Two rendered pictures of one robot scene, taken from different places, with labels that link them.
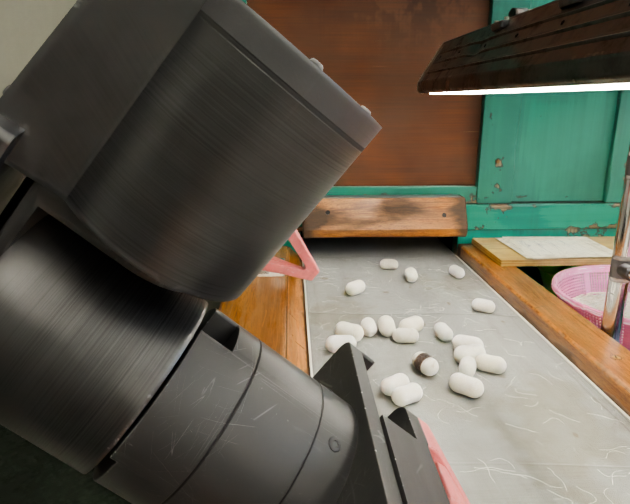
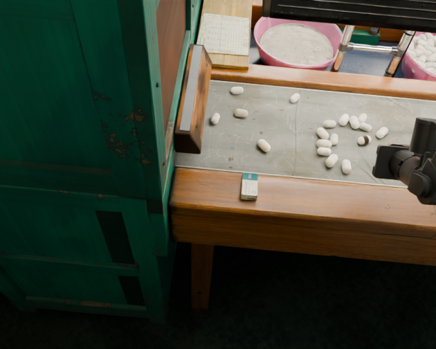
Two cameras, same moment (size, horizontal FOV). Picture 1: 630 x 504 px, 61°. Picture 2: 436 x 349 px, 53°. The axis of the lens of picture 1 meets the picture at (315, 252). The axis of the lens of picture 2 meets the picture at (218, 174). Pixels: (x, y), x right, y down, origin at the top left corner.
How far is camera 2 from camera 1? 1.20 m
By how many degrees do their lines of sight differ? 76
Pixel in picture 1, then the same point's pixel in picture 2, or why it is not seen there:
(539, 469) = not seen: hidden behind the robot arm
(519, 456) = not seen: hidden behind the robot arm
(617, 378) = (383, 88)
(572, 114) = not seen: outside the picture
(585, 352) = (361, 86)
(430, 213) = (205, 70)
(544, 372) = (360, 104)
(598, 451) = (412, 113)
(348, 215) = (199, 115)
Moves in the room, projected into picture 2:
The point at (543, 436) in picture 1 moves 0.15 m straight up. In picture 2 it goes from (406, 123) to (432, 81)
